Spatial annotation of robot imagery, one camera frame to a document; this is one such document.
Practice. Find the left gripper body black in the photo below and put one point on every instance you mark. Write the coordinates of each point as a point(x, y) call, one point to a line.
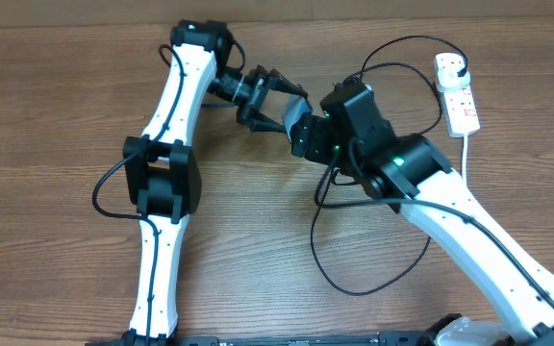
point(250, 92)

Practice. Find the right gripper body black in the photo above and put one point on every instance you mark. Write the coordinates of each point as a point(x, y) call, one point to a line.
point(318, 137)

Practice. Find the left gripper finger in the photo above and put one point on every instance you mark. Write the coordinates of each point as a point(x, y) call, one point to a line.
point(262, 123)
point(278, 82)

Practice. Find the Samsung Galaxy smartphone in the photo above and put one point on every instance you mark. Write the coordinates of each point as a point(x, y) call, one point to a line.
point(296, 106)

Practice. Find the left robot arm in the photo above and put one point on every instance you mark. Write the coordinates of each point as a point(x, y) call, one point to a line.
point(161, 170)

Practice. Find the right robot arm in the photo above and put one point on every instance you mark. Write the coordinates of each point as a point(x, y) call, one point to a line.
point(413, 177)

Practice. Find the white USB charger plug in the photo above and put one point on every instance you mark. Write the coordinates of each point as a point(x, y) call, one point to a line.
point(448, 80)

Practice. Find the white power strip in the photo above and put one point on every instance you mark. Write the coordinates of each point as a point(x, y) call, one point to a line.
point(459, 107)

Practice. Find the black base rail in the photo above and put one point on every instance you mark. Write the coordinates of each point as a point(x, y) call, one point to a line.
point(381, 339)

